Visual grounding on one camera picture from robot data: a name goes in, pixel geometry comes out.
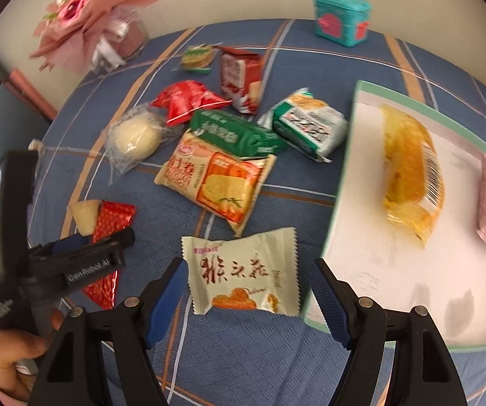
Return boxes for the red patterned packet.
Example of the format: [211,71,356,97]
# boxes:
[83,201,136,310]

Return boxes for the round bun clear wrapper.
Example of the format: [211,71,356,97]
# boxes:
[103,104,184,182]

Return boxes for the orange roll cake pack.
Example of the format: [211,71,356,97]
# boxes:
[154,131,277,238]

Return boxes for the red crinkled snack packet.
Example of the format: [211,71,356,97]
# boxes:
[149,80,232,127]

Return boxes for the yellow orange snack bag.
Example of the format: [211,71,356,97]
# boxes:
[381,105,445,244]

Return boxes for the cream cookie pack red letters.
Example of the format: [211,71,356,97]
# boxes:
[181,227,300,317]

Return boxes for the dark green snack pack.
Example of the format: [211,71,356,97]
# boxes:
[190,109,287,159]

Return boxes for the round cookie green wrapper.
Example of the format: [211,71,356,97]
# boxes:
[173,44,218,74]

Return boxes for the red white snack box pack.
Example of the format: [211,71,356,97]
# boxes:
[219,46,262,115]

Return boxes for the white green cracker pack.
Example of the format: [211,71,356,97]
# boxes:
[257,87,350,163]

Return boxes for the person's left hand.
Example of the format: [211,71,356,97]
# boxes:
[0,330,51,405]

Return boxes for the pale jelly cup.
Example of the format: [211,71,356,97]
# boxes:
[69,200,101,236]

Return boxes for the green-rimmed white cardboard tray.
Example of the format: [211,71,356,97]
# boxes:
[322,81,486,351]

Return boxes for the blue plaid tablecloth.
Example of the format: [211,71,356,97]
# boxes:
[29,19,486,405]

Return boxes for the pink flower bouquet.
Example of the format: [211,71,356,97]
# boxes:
[30,0,159,73]

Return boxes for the teal toy house box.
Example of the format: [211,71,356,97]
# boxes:
[313,0,372,48]

